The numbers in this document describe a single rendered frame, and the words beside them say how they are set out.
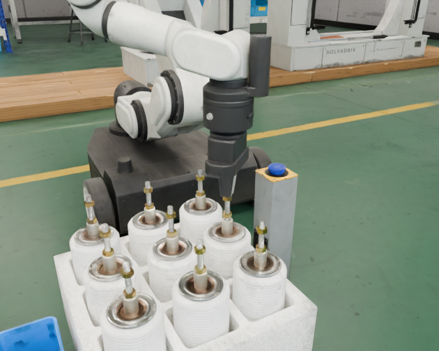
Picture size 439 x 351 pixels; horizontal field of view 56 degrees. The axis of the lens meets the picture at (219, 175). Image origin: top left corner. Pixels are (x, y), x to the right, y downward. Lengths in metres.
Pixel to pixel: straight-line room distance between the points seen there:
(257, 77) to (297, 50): 2.62
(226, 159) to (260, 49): 0.19
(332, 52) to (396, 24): 0.89
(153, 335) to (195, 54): 0.43
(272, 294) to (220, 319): 0.10
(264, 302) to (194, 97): 0.54
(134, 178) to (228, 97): 0.57
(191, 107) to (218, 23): 2.08
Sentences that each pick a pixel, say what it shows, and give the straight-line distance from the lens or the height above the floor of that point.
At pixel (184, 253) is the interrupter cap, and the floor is 0.25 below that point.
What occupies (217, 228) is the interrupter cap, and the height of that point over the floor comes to 0.25.
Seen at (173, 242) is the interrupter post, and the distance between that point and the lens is 0.77.
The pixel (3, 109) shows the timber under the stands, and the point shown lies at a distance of 2.58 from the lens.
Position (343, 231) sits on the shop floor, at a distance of 1.36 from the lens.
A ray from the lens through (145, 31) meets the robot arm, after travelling 0.72.
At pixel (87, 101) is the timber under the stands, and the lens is 2.62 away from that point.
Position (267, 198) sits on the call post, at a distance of 0.93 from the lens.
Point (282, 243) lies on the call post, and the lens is 1.01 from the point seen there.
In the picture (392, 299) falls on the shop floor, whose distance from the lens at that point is 1.14.
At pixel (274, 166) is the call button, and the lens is 0.93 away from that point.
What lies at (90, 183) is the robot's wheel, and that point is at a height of 0.20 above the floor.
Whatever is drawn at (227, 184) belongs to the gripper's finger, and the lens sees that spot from 0.77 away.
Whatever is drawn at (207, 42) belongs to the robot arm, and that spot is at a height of 0.62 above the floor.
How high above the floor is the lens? 0.71
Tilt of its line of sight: 25 degrees down
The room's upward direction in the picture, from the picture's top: straight up
